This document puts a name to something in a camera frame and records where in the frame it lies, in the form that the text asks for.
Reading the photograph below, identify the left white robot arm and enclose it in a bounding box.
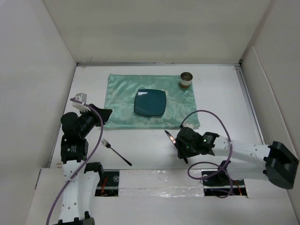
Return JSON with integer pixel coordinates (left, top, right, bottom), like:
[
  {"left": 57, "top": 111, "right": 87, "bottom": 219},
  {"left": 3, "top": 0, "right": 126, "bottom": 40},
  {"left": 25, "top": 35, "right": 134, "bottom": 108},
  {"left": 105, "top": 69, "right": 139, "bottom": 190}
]
[{"left": 57, "top": 104, "right": 113, "bottom": 225}]

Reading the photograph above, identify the teal square plate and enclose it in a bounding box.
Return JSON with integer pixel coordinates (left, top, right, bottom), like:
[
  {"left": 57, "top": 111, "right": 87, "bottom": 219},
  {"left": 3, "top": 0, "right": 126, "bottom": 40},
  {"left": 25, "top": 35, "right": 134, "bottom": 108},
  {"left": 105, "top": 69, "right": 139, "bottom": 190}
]
[{"left": 134, "top": 89, "right": 166, "bottom": 117}]

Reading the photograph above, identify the black table knife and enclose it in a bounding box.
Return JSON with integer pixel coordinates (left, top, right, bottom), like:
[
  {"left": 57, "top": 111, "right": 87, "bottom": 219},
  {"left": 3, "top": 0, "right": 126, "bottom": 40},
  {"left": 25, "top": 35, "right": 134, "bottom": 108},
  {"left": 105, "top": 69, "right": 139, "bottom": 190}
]
[{"left": 165, "top": 130, "right": 188, "bottom": 164}]

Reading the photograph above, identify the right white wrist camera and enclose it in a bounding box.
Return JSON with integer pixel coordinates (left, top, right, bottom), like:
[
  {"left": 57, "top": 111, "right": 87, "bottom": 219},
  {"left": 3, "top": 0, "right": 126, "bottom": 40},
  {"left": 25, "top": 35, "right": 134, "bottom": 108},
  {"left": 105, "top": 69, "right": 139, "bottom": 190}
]
[{"left": 183, "top": 123, "right": 194, "bottom": 129}]

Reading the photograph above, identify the black fork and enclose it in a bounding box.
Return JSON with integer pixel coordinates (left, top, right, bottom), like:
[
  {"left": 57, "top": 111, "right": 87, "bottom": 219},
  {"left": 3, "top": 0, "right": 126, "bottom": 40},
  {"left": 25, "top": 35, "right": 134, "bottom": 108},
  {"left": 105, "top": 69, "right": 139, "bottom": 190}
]
[{"left": 101, "top": 139, "right": 132, "bottom": 166}]

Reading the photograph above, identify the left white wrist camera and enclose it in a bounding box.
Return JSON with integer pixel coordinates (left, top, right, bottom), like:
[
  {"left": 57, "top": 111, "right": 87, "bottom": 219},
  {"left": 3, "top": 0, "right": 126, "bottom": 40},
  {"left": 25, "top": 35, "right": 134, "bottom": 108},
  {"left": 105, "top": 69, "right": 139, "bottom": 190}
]
[{"left": 72, "top": 93, "right": 89, "bottom": 112}]

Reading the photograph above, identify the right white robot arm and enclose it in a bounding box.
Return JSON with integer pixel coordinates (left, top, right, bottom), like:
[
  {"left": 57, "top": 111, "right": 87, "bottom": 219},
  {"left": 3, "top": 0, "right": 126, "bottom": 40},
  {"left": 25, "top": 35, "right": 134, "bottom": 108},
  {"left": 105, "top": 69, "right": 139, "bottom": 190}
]
[{"left": 173, "top": 127, "right": 299, "bottom": 189}]

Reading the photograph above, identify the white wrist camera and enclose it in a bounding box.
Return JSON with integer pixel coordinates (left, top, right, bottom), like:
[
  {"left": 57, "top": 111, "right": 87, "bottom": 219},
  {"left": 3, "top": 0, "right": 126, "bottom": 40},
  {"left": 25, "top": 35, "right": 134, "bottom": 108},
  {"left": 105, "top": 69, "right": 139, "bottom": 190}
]
[
  {"left": 183, "top": 123, "right": 194, "bottom": 129},
  {"left": 72, "top": 93, "right": 89, "bottom": 112}
]

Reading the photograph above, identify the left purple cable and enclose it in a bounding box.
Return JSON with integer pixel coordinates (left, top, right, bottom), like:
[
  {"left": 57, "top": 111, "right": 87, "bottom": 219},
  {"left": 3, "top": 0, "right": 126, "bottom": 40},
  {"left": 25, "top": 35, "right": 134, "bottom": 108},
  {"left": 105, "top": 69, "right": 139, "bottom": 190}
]
[{"left": 45, "top": 98, "right": 104, "bottom": 225}]

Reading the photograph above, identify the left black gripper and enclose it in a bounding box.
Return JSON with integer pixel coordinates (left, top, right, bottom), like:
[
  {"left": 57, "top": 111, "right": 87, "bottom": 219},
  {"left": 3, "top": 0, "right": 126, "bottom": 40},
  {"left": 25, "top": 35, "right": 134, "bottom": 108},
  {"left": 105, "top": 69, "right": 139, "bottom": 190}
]
[{"left": 78, "top": 104, "right": 112, "bottom": 138}]

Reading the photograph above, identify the steel cup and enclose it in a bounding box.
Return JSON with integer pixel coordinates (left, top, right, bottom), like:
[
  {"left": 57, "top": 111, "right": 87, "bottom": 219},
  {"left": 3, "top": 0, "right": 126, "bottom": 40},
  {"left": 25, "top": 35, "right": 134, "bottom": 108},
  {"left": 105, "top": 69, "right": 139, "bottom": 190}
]
[{"left": 180, "top": 72, "right": 193, "bottom": 89}]

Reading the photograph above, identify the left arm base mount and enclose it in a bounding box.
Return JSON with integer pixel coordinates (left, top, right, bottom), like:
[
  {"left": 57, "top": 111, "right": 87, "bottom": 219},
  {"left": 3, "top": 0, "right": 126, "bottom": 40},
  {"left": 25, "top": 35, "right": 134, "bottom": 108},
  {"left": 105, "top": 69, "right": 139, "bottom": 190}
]
[{"left": 84, "top": 162, "right": 120, "bottom": 197}]

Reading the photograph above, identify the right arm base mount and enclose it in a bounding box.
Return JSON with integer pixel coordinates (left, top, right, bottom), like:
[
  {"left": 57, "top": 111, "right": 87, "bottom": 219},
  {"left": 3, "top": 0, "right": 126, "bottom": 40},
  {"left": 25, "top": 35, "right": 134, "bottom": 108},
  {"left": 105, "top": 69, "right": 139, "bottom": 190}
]
[{"left": 201, "top": 172, "right": 247, "bottom": 197}]

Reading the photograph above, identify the green patterned placemat cloth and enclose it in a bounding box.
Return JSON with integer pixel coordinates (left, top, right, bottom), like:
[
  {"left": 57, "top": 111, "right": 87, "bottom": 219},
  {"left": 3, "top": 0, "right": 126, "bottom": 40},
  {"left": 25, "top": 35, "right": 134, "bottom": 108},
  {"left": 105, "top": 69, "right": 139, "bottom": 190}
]
[{"left": 104, "top": 74, "right": 200, "bottom": 129}]

